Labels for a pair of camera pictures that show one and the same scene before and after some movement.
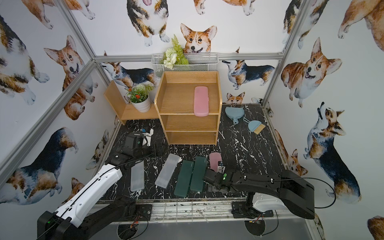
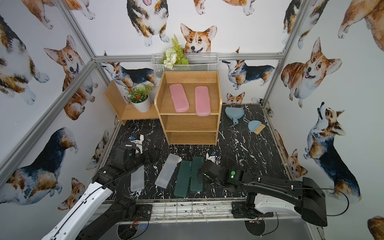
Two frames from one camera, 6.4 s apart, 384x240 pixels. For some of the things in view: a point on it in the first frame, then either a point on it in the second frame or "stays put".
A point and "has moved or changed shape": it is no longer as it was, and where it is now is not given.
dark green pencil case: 198,173 stays put
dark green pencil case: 184,178 stays put
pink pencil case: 201,101 stays put
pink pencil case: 214,158 has moved or changed shape
